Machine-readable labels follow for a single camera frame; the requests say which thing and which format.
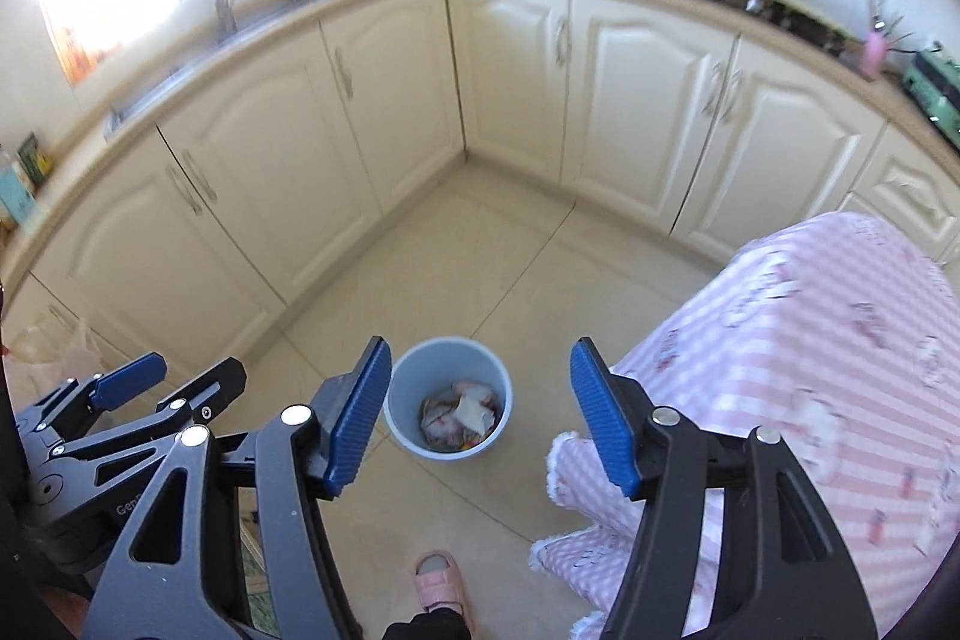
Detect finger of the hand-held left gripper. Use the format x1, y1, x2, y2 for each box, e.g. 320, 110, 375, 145
154, 356, 248, 427
19, 351, 167, 435

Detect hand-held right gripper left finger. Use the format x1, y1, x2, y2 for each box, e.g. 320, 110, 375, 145
81, 334, 395, 640

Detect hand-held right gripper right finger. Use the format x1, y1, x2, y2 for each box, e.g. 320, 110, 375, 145
568, 336, 878, 640

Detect grey-blue plastic waste bin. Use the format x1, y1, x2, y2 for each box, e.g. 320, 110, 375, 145
382, 340, 515, 457

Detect pink white wrapper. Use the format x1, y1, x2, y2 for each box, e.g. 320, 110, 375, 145
418, 394, 460, 447

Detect white plastic wrapper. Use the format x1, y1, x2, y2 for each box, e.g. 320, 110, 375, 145
451, 389, 497, 434

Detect clear plastic bag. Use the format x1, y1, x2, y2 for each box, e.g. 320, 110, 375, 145
6, 302, 107, 387

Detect pink slipper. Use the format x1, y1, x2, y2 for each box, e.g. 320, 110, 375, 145
412, 550, 475, 618

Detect green patterned floor mat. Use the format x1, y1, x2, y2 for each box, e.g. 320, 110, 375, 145
238, 509, 283, 637

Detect pink checkered tablecloth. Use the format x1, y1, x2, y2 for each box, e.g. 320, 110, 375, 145
529, 211, 960, 640

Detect pale blue box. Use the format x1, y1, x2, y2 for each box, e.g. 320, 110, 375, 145
0, 166, 35, 230

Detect small green box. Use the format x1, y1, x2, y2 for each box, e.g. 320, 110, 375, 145
18, 133, 55, 193

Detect cream kitchen cabinets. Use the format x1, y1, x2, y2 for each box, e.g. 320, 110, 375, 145
0, 0, 960, 378

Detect pink utensil holder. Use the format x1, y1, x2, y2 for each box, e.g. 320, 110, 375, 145
861, 0, 917, 76

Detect green metal box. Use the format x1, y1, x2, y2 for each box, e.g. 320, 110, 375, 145
902, 44, 960, 136

